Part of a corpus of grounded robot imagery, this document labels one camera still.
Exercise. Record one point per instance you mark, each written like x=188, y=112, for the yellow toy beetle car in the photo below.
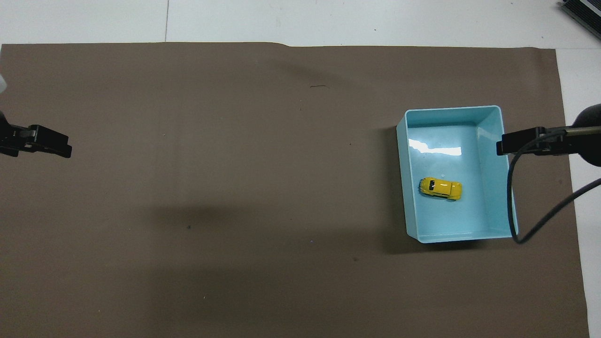
x=441, y=188

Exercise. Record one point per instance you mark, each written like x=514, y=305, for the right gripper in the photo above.
x=589, y=150

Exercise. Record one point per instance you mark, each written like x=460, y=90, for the light blue plastic bin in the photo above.
x=446, y=220

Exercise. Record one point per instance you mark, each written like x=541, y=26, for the dark grey ridged device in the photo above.
x=582, y=11

